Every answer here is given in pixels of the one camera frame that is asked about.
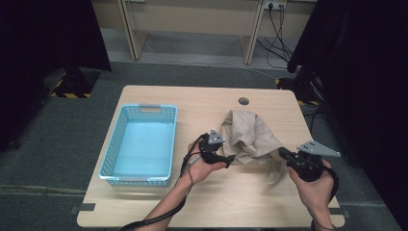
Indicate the person's right hand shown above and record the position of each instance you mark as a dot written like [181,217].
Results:
[316,194]

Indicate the beige wooden desk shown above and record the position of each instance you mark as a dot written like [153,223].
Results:
[192,19]

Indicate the person's left hand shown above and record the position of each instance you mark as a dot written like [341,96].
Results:
[197,170]

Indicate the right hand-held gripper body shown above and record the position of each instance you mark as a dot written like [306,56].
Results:
[304,165]

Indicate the black stand base hazard tape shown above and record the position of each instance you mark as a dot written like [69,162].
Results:
[301,89]
[77,86]

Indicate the beige cloth garment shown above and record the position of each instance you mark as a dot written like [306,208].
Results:
[247,134]

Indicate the black curtain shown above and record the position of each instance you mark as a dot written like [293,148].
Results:
[38,48]
[362,80]

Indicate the grey tape strip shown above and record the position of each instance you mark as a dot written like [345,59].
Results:
[85,207]
[340,211]

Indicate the light blue plastic basket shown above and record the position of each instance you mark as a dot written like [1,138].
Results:
[141,147]

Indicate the white wall power outlet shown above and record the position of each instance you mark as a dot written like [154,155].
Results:
[275,4]

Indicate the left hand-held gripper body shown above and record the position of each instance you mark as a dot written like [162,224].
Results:
[210,150]

